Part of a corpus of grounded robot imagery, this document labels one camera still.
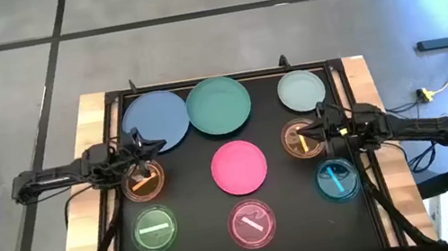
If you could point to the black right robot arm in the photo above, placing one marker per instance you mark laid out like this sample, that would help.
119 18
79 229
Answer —
416 127

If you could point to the small grey-green plastic plate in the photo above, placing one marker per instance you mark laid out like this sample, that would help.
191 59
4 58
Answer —
301 90

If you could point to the clear pink plastic plate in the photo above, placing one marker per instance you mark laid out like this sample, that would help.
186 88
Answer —
253 234

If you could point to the black table mat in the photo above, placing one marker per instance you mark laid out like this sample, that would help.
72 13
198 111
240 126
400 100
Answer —
206 238

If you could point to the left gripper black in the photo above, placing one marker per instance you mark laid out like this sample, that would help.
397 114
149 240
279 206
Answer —
130 152

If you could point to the opaque pink plastic plate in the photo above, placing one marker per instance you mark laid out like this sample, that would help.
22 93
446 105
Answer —
238 167

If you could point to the large teal plastic plate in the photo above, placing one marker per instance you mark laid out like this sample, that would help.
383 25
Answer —
218 106

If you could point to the large blue plastic plate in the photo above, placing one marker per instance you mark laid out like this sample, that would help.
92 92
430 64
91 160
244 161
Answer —
156 114

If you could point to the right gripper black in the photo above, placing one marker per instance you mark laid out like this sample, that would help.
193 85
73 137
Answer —
333 125

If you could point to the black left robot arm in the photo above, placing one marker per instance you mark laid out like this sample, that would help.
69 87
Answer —
46 180

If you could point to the orange clear cup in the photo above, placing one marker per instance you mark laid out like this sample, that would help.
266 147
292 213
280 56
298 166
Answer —
293 146

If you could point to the black frame clamp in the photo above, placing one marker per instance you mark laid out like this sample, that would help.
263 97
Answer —
133 87
284 61

